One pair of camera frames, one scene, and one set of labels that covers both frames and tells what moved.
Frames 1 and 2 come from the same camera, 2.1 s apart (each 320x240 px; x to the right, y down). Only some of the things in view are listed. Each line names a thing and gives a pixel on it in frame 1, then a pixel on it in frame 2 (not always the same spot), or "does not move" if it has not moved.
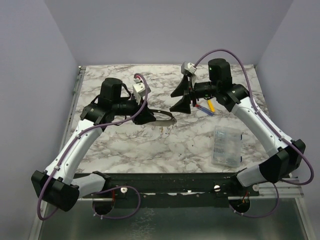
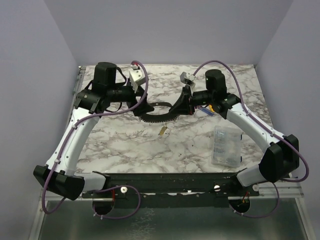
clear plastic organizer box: x=226 y=146 does not move
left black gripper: x=144 y=116 → x=144 y=107
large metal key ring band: x=163 y=122 → x=157 y=118
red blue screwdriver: x=206 y=110 does not move
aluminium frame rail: x=285 y=190 does not move
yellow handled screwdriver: x=212 y=109 does not move
